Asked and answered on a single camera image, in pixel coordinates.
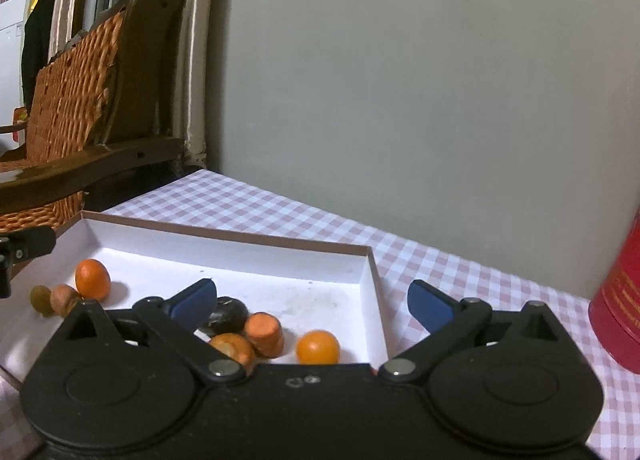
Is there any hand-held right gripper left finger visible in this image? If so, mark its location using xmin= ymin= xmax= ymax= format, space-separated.
xmin=60 ymin=279 xmax=247 ymax=383

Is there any red thermos flask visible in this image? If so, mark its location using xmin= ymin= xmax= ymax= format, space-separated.
xmin=587 ymin=207 xmax=640 ymax=375

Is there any orange carrot piece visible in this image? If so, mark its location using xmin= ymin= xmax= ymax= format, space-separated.
xmin=244 ymin=313 xmax=286 ymax=358

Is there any reddish brown small chestnut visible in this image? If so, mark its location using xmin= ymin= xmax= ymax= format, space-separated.
xmin=50 ymin=285 xmax=83 ymax=316

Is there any dark wooden armchair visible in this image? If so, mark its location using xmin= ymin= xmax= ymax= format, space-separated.
xmin=0 ymin=0 xmax=188 ymax=231

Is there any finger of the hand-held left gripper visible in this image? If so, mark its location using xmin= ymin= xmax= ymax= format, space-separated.
xmin=0 ymin=226 xmax=57 ymax=298

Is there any small orange tangerine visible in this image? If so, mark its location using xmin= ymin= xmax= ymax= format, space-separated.
xmin=296 ymin=330 xmax=341 ymax=365
xmin=75 ymin=259 xmax=112 ymax=302

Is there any shrivelled brownish orange chunk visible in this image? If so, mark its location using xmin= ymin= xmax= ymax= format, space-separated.
xmin=207 ymin=333 xmax=256 ymax=373

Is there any brown cardboard box white inside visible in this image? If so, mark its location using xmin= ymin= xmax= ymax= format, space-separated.
xmin=0 ymin=210 xmax=391 ymax=386

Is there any white refrigerator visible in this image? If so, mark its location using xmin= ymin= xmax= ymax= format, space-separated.
xmin=0 ymin=0 xmax=42 ymax=151

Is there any dark brown round chestnut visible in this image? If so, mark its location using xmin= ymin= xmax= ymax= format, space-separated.
xmin=200 ymin=296 xmax=250 ymax=336

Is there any olive brown round longan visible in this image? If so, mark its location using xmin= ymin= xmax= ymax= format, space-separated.
xmin=30 ymin=286 xmax=53 ymax=315

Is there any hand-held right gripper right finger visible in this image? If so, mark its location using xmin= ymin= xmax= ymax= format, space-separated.
xmin=377 ymin=280 xmax=575 ymax=383

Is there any black hanging coat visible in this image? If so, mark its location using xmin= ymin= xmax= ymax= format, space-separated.
xmin=20 ymin=0 xmax=57 ymax=112

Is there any pink white checkered tablecloth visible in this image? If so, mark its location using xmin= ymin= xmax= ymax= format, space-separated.
xmin=0 ymin=167 xmax=640 ymax=460

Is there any orange woven chair cushion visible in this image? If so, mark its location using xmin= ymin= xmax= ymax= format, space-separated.
xmin=0 ymin=8 xmax=126 ymax=232

